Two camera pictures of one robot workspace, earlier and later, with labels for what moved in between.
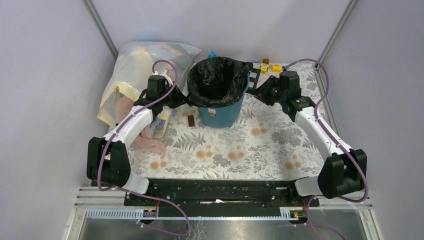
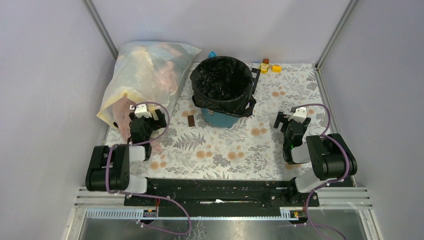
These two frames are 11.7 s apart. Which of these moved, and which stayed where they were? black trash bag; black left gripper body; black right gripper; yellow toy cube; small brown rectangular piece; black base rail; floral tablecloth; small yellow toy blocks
Moved: black trash bag; black left gripper body; black right gripper
Stayed: black base rail; small yellow toy blocks; yellow toy cube; small brown rectangular piece; floral tablecloth
